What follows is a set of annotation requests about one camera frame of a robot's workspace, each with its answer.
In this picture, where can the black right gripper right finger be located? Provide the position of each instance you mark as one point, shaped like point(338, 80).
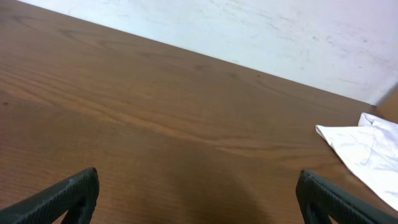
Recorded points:
point(321, 201)

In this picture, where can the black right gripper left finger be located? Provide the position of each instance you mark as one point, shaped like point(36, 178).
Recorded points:
point(74, 198)

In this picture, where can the plain white cloth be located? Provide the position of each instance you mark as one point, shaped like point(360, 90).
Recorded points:
point(369, 151)

